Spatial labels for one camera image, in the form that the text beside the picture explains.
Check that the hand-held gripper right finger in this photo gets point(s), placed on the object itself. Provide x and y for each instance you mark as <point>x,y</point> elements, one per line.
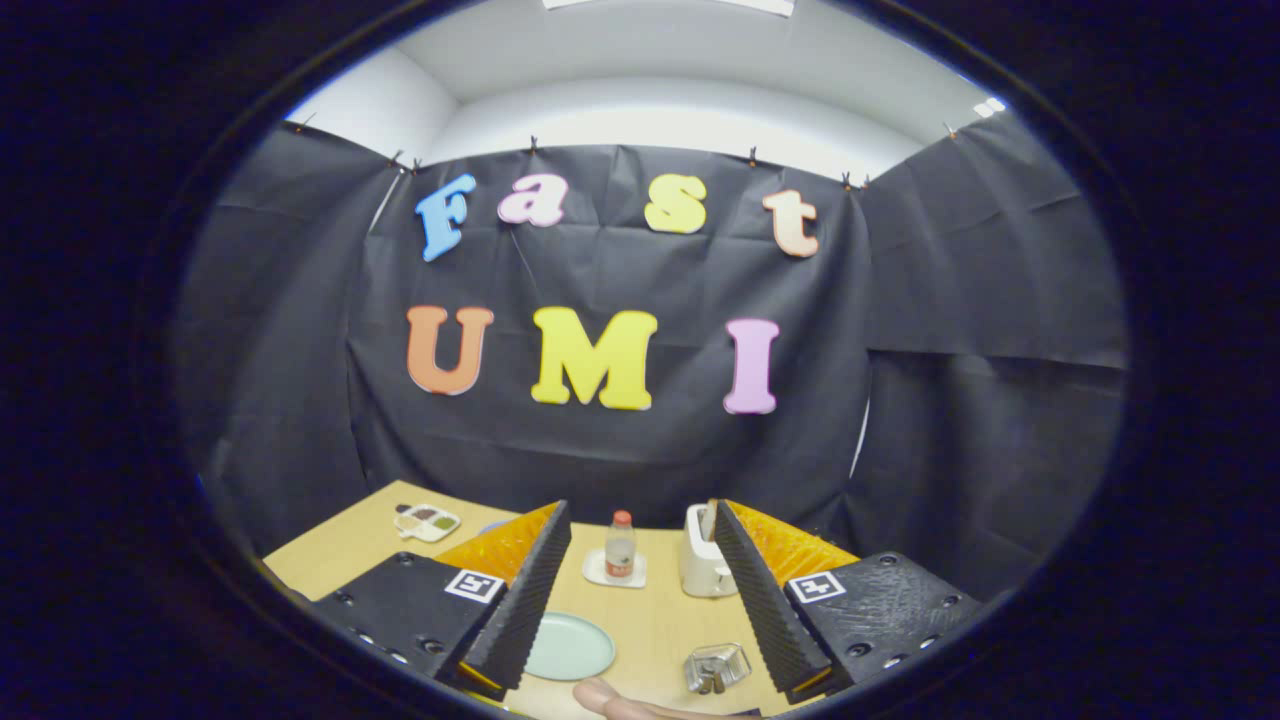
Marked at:
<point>765,605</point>

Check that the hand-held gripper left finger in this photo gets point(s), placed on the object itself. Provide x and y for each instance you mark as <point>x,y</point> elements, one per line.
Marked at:
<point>530,605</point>

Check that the pale green round plate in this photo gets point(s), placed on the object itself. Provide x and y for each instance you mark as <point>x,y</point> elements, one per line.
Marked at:
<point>570,648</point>

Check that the clear perforated square tray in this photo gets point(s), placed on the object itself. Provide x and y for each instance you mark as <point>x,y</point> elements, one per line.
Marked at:
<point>738,660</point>

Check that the white square coaster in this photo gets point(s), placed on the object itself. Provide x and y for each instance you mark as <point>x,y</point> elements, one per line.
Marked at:
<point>595,572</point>

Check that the white toaster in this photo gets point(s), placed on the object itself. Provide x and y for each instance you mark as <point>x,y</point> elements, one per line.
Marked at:
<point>700,570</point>

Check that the blue plate with pink print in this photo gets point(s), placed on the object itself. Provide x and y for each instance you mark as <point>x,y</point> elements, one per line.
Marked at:
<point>492,525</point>

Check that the clear red-capped water bottle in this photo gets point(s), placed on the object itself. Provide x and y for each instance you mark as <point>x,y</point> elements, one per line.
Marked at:
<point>620,550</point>

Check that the white divided sauce dish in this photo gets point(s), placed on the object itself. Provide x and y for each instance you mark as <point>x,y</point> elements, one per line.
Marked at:
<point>425,522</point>

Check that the row of small cloth clips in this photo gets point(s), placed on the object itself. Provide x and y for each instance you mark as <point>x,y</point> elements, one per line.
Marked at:
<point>533,144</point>

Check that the small ceiling light panel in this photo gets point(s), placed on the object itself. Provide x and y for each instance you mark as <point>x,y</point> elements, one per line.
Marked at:
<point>989,107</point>

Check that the long ceiling light panel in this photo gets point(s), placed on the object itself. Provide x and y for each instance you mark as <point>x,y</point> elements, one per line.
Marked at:
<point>770,6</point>

